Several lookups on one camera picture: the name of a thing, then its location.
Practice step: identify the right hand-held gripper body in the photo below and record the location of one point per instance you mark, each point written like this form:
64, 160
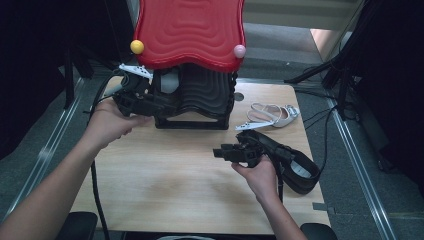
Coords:
253, 148

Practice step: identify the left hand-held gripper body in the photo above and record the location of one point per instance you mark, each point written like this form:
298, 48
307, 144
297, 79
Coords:
135, 93

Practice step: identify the black leather shoe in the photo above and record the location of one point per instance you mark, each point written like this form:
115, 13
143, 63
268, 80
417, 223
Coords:
300, 166
170, 83

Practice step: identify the white heeled sandal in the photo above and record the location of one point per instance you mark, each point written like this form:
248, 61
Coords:
283, 121

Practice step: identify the red and black shoe rack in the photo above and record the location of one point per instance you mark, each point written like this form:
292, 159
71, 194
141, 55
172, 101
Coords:
191, 33

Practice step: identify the person's right hand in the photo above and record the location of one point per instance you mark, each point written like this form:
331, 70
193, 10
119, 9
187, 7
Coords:
261, 180

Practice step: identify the person's left hand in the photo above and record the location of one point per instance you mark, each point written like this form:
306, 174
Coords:
106, 125

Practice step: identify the grey round table grommet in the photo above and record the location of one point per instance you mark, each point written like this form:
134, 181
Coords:
239, 96

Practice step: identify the black metal stand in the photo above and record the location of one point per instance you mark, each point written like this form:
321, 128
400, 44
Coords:
69, 83

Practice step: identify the grey tape strip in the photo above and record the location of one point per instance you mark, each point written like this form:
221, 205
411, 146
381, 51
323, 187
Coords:
321, 206

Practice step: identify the dark curtain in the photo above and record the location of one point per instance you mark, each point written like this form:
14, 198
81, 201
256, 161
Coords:
393, 83
33, 66

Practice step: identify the black chair armrest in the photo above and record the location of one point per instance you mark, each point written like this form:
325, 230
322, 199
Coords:
78, 226
320, 231

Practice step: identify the black tripod stand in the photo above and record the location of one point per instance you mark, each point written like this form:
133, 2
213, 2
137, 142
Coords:
343, 86

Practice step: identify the metal floor rail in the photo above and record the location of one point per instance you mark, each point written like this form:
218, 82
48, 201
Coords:
43, 155
360, 166

